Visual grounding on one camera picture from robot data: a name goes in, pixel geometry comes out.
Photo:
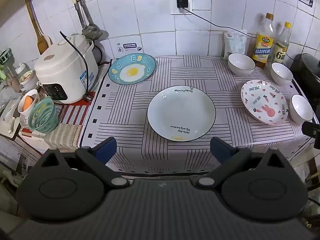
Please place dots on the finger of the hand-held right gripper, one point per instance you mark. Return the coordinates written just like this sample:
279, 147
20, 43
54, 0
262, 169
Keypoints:
310, 129

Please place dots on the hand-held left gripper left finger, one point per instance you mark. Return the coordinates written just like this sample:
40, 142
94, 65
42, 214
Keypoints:
107, 150

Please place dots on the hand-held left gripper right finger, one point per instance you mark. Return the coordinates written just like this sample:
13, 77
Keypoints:
221, 150

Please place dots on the white bowl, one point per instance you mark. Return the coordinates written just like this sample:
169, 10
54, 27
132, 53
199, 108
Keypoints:
281, 73
301, 108
241, 63

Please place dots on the pink rabbit print plate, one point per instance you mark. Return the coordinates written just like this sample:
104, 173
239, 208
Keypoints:
265, 102

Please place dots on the white plate with black rim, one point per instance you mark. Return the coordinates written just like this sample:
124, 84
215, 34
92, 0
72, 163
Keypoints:
180, 112

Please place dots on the blue fried egg plate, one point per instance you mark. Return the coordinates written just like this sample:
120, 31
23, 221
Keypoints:
130, 71

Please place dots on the white striped tablecloth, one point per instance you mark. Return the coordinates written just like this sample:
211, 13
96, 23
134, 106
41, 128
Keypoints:
225, 135

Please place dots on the beige striped towel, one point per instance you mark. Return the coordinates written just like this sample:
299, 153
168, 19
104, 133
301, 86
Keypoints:
62, 135

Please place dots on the red striped cloth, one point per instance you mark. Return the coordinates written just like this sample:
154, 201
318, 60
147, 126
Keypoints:
72, 112

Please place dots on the black wok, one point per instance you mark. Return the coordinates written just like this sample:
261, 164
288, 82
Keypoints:
307, 72

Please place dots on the green plastic basket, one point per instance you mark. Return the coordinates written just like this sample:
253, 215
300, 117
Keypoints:
43, 115

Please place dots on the clear vinegar bottle yellow cap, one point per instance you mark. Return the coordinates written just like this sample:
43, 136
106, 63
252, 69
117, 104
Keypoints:
281, 52

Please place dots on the white cup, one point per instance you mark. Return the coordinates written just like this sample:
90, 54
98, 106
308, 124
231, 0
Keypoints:
25, 116

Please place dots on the orange carrot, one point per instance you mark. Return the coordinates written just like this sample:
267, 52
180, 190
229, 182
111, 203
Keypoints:
28, 102

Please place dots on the white rice cooker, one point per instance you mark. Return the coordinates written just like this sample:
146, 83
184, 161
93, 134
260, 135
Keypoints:
62, 67

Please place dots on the yellow label oil bottle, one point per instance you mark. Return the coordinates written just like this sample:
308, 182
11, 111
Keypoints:
262, 47

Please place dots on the white plastic packet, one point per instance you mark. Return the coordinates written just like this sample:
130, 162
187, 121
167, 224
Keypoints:
235, 43

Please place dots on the small food bowl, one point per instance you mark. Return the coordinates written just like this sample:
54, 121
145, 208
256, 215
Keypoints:
27, 78

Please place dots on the grey cloth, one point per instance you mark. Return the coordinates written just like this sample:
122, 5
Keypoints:
93, 33

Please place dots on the wooden spatula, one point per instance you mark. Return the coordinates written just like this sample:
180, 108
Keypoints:
41, 40

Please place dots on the metal hanging ladle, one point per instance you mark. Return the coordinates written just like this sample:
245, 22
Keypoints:
82, 12

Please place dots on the black plug adapter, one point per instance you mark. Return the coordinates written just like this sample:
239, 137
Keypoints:
181, 1

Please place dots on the wall sticker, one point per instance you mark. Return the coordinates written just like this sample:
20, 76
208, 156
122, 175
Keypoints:
306, 0
128, 47

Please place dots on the white wall socket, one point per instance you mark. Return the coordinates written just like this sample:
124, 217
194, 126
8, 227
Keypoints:
172, 10

